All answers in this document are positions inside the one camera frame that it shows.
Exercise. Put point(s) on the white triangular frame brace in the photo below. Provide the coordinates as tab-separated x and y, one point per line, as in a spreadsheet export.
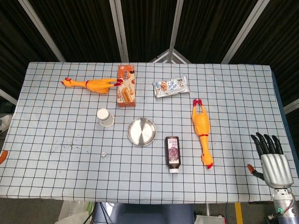
170	57

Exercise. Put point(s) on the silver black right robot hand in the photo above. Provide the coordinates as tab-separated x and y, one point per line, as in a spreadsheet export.
275	168

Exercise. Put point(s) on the blue-grey robot torso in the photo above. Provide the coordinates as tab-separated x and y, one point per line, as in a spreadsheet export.
140	213

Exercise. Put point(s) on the orange biscuit roll box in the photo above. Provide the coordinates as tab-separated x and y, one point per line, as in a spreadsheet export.
126	86

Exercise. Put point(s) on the translucent plastic bag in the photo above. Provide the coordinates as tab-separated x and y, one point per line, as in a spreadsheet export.
74	212

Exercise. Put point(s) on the round steel plate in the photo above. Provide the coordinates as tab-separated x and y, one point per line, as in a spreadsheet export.
141	131

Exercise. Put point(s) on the yellow rubber chicken toy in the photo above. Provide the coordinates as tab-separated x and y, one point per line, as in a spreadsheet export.
98	85
202	126

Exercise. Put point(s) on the white paper cup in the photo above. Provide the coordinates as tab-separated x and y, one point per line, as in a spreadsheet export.
105	117

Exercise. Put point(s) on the silver snack bag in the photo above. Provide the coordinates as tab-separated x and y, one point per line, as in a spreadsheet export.
170	86

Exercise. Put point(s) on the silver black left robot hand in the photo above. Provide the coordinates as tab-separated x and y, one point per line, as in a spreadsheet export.
2	157

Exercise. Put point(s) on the black pleated curtain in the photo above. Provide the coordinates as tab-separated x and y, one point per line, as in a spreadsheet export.
81	28

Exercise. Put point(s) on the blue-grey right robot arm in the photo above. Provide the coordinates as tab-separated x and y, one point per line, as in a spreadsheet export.
283	203

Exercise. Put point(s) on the white aluminium frame post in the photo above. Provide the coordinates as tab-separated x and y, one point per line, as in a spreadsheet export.
120	30
42	30
175	23
245	30

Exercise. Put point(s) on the dark grape sauce bottle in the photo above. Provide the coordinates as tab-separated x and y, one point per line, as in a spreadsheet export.
172	154

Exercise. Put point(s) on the white shoe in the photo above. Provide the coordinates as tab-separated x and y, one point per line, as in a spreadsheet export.
4	122

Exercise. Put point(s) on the blue checkered tablecloth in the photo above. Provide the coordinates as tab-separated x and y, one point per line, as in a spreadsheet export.
70	175

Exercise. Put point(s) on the white aluminium side rail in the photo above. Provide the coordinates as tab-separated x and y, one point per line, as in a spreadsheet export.
8	95
290	107

